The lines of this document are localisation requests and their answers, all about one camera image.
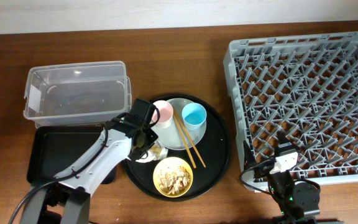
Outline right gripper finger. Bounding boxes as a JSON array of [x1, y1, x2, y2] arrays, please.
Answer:
[[277, 131, 296, 152], [243, 140, 255, 169]]

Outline pink cup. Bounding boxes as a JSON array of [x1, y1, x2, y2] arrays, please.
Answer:
[[152, 100, 173, 128]]

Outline white napkin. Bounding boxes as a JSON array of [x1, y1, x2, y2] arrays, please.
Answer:
[[136, 141, 168, 163]]

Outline yellow bowl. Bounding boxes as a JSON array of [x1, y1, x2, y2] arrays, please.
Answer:
[[153, 157, 194, 198]]

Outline food scraps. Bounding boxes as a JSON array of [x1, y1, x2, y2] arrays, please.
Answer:
[[157, 166, 191, 196]]

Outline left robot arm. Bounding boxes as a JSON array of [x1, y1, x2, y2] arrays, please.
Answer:
[[9, 99, 160, 223]]

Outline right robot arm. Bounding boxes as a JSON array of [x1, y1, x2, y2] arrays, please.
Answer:
[[239, 131, 321, 223]]

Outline grey dishwasher rack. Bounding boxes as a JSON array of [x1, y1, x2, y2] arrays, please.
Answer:
[[223, 32, 358, 185]]

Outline left wooden chopstick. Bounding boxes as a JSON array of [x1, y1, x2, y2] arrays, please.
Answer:
[[173, 111, 196, 168]]

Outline wooden chopstick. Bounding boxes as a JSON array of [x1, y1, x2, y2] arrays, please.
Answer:
[[173, 109, 206, 168], [173, 111, 196, 168]]

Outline light grey plate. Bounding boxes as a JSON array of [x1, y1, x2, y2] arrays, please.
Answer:
[[152, 98, 207, 151]]

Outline right wooden chopstick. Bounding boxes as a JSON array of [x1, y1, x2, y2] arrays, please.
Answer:
[[173, 109, 206, 168]]

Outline blue cup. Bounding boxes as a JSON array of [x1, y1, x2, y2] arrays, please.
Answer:
[[181, 103, 207, 131]]

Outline clear plastic bin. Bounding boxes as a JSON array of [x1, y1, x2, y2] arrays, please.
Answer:
[[23, 61, 132, 128]]

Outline round black tray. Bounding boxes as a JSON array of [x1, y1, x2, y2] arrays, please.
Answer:
[[122, 94, 231, 202]]

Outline black rectangular tray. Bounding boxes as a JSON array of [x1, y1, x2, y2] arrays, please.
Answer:
[[27, 126, 102, 184]]

